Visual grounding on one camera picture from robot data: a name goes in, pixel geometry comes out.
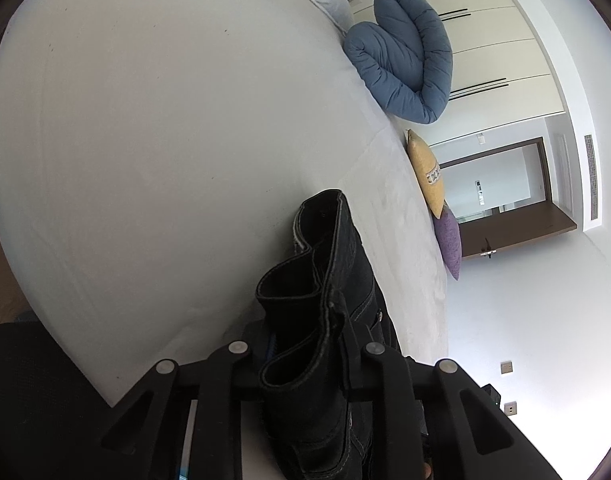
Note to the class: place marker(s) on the dark cloth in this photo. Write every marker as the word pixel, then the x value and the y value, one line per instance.
pixel 40 400

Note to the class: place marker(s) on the brass wall switch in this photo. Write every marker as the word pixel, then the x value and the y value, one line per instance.
pixel 511 407
pixel 507 367

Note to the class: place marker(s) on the purple pillow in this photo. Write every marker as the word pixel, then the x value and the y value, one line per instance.
pixel 449 242

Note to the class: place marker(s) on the black pants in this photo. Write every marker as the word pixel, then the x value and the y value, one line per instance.
pixel 310 410

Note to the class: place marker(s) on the blue folded duvet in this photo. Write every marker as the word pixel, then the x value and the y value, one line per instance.
pixel 400 55

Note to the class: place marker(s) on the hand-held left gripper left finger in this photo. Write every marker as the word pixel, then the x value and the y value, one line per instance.
pixel 235 375

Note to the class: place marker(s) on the wall air vent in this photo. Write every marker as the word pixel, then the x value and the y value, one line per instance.
pixel 591 177

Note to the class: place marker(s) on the bed with white sheet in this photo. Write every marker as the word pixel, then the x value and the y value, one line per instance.
pixel 135 160

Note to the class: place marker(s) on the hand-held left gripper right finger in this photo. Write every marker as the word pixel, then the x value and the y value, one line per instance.
pixel 385 385

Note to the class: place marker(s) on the yellow patterned pillow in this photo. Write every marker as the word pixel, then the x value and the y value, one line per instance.
pixel 428 175

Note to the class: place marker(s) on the white wall control panels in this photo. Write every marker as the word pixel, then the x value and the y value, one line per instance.
pixel 481 192

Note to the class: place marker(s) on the white wardrobe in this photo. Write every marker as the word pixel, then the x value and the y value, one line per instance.
pixel 495 60

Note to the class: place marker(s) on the dark wooden door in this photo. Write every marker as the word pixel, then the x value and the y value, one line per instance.
pixel 525 230

